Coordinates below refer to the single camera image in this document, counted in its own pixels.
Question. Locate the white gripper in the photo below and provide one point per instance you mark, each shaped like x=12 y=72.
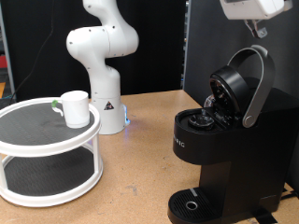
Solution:
x=252 y=9

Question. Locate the black reusable coffee pod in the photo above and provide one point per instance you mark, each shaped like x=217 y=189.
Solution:
x=201 y=121

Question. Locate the black Keurig coffee machine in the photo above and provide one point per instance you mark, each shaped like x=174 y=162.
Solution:
x=249 y=161

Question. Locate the black backdrop curtain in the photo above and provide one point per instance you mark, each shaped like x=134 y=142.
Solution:
x=162 y=46

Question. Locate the white two-tier turntable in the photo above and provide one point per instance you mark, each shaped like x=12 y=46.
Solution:
x=46 y=149

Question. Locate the red background object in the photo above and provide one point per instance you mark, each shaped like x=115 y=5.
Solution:
x=2 y=61

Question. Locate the grey metal frame strip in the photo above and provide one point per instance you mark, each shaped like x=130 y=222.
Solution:
x=186 y=31

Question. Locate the grey metal shelf post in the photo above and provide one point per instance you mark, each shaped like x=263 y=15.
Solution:
x=11 y=87

